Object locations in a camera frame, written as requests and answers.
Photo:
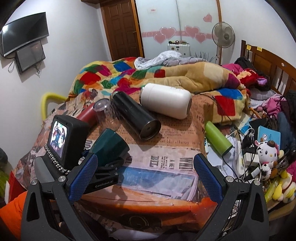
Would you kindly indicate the small wall mounted monitor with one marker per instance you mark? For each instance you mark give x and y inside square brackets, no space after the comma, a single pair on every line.
[29,55]

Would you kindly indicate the yellow padded rail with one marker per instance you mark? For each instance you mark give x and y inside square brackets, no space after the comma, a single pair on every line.
[46,99]

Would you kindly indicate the colourful patchwork blanket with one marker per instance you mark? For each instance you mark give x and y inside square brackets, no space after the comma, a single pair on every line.
[230,97]

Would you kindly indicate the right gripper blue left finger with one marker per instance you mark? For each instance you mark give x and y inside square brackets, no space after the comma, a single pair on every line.
[80,177]

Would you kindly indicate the red plush toy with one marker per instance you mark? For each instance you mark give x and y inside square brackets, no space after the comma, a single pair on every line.
[250,78]

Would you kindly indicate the red thermos bottle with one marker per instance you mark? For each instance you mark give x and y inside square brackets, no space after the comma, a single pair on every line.
[89,116]

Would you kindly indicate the grey white checked cloth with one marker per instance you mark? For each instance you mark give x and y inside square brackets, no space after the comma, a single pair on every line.
[167,58]

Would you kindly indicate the large wall mounted television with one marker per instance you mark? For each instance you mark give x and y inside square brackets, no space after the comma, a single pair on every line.
[23,31]

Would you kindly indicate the light green bottle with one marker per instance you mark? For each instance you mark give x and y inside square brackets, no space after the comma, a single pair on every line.
[217,139]

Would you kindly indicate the white bedside cabinet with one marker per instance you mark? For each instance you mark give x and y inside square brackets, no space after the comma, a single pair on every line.
[180,46]

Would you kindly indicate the standing electric fan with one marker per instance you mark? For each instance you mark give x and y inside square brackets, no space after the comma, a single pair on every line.
[223,36]

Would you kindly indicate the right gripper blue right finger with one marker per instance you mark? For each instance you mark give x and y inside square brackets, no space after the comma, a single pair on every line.
[210,177]

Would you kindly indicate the white cow plush toy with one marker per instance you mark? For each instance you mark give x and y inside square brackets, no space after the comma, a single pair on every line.
[268,153]

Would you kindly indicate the wooden bed headboard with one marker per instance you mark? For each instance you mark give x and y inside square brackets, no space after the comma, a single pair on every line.
[281,74]

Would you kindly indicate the clear plastic tumbler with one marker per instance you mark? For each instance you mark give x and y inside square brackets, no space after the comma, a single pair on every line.
[106,115]

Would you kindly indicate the orange jacket sleeve forearm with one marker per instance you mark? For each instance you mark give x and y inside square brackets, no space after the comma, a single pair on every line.
[11,218]

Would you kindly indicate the white thermos bottle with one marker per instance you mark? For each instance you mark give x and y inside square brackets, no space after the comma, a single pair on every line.
[166,100]

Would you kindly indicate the blue white booklet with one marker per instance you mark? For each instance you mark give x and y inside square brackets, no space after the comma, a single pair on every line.
[265,134]

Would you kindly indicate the dark green ceramic cup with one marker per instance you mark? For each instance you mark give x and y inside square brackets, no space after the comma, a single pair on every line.
[109,147]

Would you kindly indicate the camera with small screen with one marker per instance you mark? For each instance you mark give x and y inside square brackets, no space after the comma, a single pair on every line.
[66,141]

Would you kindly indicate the sliding wardrobe with heart stickers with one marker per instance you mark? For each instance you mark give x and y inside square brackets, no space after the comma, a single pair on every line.
[162,22]

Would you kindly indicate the yellow plush toy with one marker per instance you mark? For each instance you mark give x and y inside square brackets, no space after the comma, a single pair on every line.
[285,191]

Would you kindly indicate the black thermos bottle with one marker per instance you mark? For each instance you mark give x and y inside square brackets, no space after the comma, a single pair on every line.
[137,117]

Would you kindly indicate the dark brown wooden door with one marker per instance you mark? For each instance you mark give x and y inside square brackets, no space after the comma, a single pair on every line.
[122,29]

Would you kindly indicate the newspaper print tablecloth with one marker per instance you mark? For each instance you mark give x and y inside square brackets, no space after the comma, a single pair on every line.
[157,185]

